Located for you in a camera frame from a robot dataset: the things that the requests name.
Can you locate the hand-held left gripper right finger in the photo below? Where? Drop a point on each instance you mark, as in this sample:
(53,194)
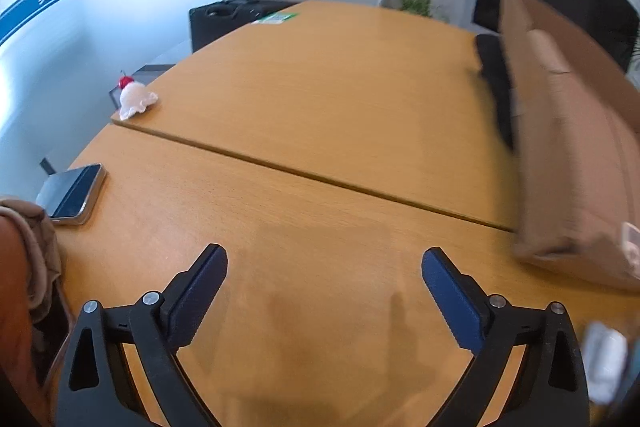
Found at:
(450,297)

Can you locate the black equipment case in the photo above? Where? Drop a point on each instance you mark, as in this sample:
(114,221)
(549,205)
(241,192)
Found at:
(215,27)

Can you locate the white plastic device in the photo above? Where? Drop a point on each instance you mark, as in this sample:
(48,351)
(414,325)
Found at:
(605,362)

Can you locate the green white packet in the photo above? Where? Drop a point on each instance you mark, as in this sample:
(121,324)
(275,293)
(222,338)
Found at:
(275,18)

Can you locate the dark flat object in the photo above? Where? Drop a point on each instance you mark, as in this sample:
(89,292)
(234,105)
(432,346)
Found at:
(495,82)

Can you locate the black smartphone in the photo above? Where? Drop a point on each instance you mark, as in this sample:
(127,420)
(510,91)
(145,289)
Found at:
(70,192)

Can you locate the brown cardboard box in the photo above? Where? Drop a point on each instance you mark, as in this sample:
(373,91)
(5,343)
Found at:
(565,147)

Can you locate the small white red plush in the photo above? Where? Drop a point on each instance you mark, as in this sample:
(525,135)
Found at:
(135,99)

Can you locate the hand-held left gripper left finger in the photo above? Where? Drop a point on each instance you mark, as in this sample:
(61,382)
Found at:
(197,292)

